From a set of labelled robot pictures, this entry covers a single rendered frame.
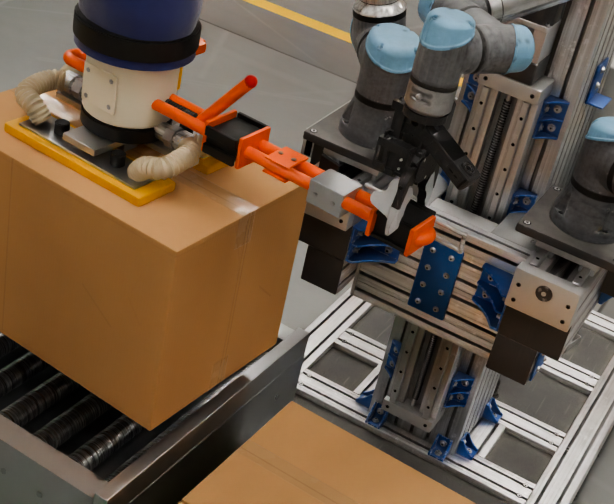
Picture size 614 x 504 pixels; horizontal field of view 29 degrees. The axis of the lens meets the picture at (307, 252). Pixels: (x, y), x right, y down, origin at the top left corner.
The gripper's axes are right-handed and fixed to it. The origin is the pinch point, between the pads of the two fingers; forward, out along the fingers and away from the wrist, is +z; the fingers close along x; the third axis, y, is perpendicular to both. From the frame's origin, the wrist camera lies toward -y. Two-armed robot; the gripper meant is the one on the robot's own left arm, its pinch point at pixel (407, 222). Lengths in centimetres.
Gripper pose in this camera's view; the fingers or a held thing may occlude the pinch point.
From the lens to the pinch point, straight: 191.7
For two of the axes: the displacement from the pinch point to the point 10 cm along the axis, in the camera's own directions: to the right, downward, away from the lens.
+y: -8.0, -4.4, 4.0
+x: -5.6, 3.4, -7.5
